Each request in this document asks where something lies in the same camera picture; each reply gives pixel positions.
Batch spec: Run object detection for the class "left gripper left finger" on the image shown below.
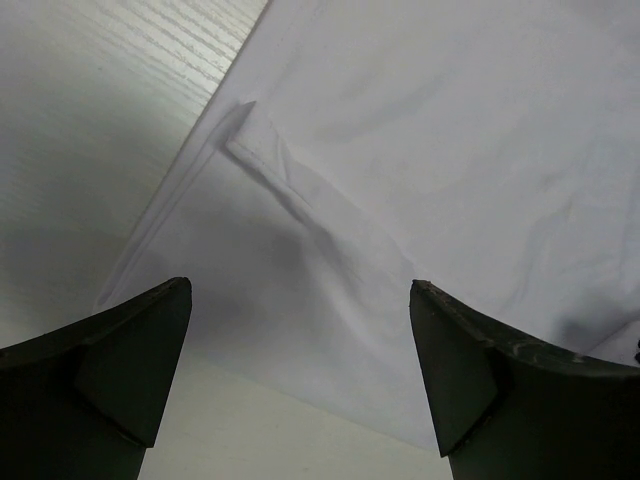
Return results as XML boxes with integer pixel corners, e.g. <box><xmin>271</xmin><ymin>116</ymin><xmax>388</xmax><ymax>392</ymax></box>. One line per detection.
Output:
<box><xmin>1</xmin><ymin>277</ymin><xmax>192</xmax><ymax>479</ymax></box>

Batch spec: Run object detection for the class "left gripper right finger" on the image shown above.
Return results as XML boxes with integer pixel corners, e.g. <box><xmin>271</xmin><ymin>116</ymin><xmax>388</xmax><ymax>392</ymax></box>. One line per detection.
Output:
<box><xmin>410</xmin><ymin>280</ymin><xmax>639</xmax><ymax>479</ymax></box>

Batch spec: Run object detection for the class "white t shirt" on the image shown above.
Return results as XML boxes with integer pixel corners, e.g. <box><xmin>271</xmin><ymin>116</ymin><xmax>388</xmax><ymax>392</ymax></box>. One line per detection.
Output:
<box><xmin>96</xmin><ymin>1</ymin><xmax>639</xmax><ymax>448</ymax></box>

